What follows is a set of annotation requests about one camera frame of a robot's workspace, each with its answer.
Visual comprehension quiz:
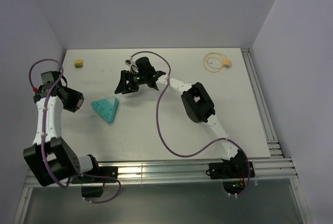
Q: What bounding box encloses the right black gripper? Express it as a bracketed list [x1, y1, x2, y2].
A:
[115, 70, 147, 95]

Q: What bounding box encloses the teal triangular power strip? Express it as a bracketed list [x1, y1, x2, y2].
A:
[91, 96, 119, 124]

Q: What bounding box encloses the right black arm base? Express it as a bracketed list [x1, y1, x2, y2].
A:
[206, 161, 255, 198]

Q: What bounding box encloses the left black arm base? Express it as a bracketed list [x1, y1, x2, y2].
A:
[71, 166, 118, 200]

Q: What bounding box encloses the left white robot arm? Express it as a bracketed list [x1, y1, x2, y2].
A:
[23, 71, 101, 187]

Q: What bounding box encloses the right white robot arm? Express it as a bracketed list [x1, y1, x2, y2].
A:
[115, 57, 251, 178]

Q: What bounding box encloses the yellow cube block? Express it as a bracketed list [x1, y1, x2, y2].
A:
[74, 59, 84, 69]

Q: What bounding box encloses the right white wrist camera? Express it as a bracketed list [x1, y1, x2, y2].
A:
[125, 57, 139, 73]

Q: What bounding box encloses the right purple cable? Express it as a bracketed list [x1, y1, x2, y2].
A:
[131, 50, 252, 196]

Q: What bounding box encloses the aluminium rail frame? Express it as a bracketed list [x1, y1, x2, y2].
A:
[15, 47, 313, 224]

